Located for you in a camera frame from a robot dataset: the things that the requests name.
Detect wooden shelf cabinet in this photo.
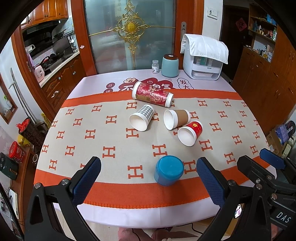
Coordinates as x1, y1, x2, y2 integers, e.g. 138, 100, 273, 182
232, 4, 295, 135

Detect white printed tablecloth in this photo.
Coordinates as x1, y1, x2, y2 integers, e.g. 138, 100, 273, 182
33, 69, 278, 230

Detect small white pill bottle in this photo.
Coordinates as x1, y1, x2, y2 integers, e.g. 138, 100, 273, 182
152, 60, 159, 73

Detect red paper cup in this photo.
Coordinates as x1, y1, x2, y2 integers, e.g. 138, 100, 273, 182
178, 121, 203, 147

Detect wooden kitchen cabinets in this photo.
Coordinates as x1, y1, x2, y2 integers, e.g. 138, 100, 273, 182
11, 1, 86, 121

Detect red patterned cylinder canister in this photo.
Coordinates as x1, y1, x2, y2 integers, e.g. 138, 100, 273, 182
132, 81, 174, 108

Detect white appliance with cloth cover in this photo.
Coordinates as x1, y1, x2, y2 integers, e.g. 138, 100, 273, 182
181, 34, 229, 81

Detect dark basket red ornament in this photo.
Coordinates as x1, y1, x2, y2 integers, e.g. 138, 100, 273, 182
16, 117, 45, 149

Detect frosted glass door gold ornament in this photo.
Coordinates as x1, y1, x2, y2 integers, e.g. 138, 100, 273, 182
84, 0, 176, 74

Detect white wall switch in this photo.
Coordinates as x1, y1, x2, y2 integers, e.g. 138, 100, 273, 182
207, 7, 218, 20

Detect light blue jar brown lid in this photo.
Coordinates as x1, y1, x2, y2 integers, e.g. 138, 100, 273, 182
161, 54, 179, 78

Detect orange beige H table runner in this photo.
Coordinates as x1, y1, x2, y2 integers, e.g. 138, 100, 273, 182
35, 89, 269, 209

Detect cardboard box with items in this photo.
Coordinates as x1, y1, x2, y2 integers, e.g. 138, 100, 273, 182
266, 120, 295, 159

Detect grey checked paper cup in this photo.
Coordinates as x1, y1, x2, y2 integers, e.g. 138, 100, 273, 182
129, 104, 154, 132

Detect blue plastic cup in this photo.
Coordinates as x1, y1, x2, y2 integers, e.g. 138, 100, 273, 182
154, 155, 184, 186

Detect brown sleeve paper cup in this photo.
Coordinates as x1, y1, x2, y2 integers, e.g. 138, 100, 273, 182
164, 109, 191, 131

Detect red round tin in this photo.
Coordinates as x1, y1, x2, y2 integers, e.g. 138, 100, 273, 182
9, 141, 26, 163

